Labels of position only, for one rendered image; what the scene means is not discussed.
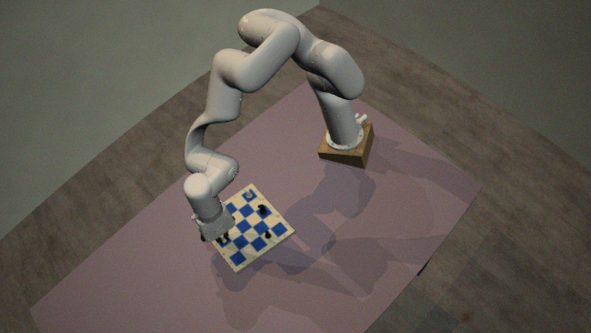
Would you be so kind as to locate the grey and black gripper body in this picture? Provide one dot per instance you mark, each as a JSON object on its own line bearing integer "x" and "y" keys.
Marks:
{"x": 214, "y": 230}

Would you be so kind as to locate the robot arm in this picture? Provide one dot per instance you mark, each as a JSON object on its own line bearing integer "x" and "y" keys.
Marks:
{"x": 334, "y": 70}

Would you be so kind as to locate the blue and cream chessboard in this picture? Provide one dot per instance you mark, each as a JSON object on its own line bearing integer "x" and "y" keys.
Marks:
{"x": 247, "y": 240}

